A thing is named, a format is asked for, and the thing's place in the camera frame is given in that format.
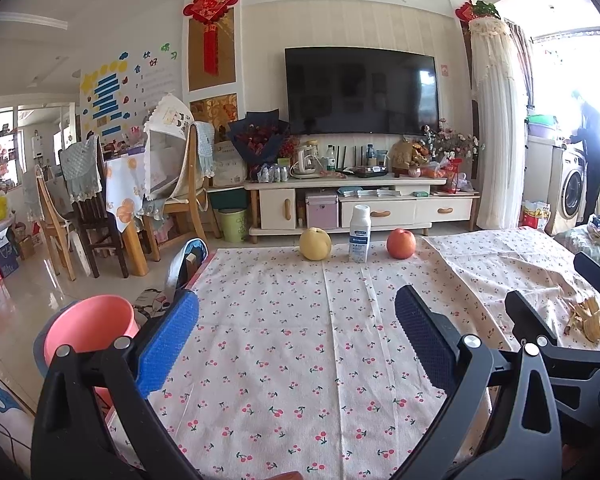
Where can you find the light wooden chair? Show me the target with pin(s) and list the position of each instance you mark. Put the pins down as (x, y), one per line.
(52, 220)

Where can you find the orange print dining table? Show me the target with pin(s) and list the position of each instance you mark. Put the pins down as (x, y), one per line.
(125, 195)

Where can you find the cartoon print rug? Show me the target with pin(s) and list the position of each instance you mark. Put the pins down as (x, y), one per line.
(0, 400)

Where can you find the purple storage box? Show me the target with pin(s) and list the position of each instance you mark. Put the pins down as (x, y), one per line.
(321, 212)

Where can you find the white television cabinet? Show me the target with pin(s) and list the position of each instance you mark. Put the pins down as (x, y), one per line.
(275, 207)

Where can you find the blue fabric stool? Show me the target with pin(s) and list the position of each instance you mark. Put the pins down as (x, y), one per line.
(38, 352)

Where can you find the washing machine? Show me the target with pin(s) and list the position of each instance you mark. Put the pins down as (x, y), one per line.
(570, 195)

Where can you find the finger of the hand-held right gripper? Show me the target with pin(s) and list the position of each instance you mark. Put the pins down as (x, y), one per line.
(527, 315)
(597, 270)

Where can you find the red shopping bag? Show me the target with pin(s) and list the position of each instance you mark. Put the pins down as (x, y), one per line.
(535, 217)

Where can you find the purple plastic basin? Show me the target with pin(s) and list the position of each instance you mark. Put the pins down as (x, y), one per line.
(542, 127)

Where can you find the light green waste bin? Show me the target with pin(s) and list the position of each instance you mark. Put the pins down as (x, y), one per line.
(231, 225)

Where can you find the gold ornament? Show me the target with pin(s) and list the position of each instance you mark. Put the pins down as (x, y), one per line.
(407, 157)

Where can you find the pale blue cushion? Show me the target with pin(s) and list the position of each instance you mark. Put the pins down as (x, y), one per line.
(177, 265)

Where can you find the glass kettle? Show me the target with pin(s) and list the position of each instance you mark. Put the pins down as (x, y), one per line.
(305, 162)

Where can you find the red apple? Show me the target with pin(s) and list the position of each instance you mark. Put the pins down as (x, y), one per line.
(401, 244)

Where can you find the wooden chair with towel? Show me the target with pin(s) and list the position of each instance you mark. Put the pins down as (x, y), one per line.
(197, 195)

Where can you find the small red knot decoration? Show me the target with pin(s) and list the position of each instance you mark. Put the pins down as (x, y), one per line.
(467, 10)

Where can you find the wall sticker chart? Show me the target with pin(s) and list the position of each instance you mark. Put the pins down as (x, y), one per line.
(110, 90)

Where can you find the dark blue flower bouquet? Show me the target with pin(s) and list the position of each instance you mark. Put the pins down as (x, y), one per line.
(257, 140)

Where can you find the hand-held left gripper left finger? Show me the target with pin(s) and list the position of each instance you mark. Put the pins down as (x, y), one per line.
(167, 345)

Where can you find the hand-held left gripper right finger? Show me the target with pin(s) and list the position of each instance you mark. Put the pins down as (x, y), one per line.
(425, 340)

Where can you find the yellow pear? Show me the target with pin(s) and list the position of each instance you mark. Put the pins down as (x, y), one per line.
(316, 245)

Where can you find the large red knot decoration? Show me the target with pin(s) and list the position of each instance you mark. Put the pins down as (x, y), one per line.
(210, 15)

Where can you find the artificial flowers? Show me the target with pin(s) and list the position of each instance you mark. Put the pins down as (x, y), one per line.
(452, 140)

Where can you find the white mesh food cover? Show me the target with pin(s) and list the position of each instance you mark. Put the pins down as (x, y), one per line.
(167, 130)

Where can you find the black tray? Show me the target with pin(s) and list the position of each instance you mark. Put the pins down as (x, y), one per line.
(370, 171)

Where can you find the cartoon print cushion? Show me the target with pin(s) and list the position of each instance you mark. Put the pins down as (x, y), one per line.
(150, 302)

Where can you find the cherry print tablecloth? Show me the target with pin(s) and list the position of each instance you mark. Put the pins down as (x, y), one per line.
(300, 320)

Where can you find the pack of small bottles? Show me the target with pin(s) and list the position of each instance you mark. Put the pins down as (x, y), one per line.
(274, 172)

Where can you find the white lace appliance cover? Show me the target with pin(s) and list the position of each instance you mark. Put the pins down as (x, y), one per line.
(497, 125)

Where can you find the red gift bag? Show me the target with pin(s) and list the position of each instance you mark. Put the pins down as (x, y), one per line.
(451, 175)

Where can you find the yellow dried peel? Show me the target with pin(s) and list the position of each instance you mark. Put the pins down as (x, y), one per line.
(587, 320)

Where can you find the black television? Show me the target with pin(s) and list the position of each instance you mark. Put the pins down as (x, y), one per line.
(360, 90)

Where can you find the white plastic milk bottle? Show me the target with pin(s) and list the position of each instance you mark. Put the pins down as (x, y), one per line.
(359, 237)

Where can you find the dark green box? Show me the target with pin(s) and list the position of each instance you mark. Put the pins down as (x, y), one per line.
(227, 197)

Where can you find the pink plastic bucket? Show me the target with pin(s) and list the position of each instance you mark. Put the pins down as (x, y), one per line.
(90, 325)

